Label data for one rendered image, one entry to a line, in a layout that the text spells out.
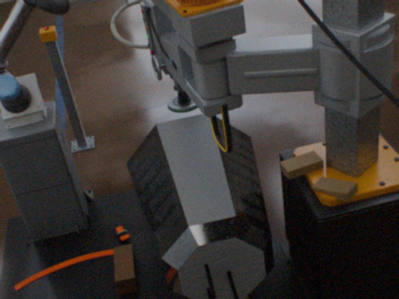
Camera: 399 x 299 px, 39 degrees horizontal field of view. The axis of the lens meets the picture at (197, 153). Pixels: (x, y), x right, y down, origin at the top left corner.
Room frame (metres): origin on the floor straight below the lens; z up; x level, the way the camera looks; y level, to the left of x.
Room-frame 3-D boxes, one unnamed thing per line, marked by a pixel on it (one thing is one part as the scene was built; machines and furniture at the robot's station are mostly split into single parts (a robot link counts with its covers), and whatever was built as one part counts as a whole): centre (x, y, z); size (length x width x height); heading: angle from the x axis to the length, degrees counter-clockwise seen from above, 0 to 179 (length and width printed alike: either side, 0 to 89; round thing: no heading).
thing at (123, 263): (2.55, 0.57, 0.07); 0.30 x 0.12 x 0.12; 4
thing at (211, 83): (2.46, -0.14, 1.34); 0.19 x 0.19 x 0.20
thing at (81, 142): (4.25, 0.98, 0.54); 0.20 x 0.20 x 1.09; 6
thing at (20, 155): (3.26, 1.07, 0.43); 0.50 x 0.50 x 0.85; 6
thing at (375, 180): (2.29, -0.77, 0.76); 0.49 x 0.49 x 0.05; 6
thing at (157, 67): (2.95, 0.11, 1.20); 0.15 x 0.10 x 0.15; 15
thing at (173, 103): (3.09, 0.03, 0.87); 0.21 x 0.21 x 0.01
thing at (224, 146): (2.45, -0.14, 1.05); 0.23 x 0.03 x 0.32; 15
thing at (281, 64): (2.34, -0.58, 1.36); 0.74 x 0.34 x 0.25; 76
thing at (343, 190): (2.11, -0.62, 0.80); 0.20 x 0.10 x 0.05; 43
